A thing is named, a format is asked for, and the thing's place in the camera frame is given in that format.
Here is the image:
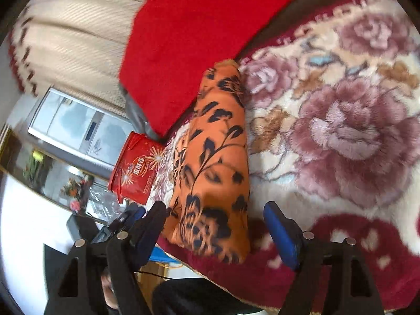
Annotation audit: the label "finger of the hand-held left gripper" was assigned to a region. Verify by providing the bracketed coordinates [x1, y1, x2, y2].
[113, 203, 146, 233]

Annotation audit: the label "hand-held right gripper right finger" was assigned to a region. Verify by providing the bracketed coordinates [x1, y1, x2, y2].
[263, 201, 385, 315]

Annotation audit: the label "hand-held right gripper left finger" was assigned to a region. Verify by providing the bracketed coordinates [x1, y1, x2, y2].
[44, 200, 169, 315]

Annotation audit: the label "orange floral garment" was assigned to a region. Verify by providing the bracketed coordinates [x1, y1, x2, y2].
[161, 58, 253, 265]

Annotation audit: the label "person's left hand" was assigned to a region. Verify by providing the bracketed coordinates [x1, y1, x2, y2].
[100, 267, 119, 311]

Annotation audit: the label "black box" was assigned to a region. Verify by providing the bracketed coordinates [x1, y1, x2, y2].
[66, 215, 106, 242]

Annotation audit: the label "blue object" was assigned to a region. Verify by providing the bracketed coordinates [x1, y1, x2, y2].
[149, 248, 179, 265]

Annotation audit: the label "red round tin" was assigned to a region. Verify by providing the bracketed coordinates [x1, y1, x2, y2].
[108, 131, 166, 206]

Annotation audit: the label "artificial flower bouquet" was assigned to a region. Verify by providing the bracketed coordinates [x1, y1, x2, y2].
[61, 174, 94, 211]

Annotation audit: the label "glass display cabinet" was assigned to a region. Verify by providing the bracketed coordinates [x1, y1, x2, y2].
[0, 128, 122, 217]

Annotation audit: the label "silver refrigerator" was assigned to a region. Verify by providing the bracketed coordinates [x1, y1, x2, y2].
[28, 87, 133, 179]

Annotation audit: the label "maroon cream floral blanket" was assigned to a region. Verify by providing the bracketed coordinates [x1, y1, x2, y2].
[149, 0, 420, 315]

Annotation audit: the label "cream curtain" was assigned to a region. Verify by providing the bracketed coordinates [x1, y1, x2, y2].
[7, 0, 155, 122]

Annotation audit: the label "red cloth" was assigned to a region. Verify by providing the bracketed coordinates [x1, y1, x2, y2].
[118, 0, 325, 138]

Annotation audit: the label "black cable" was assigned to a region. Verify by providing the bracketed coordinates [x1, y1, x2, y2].
[136, 269, 174, 281]

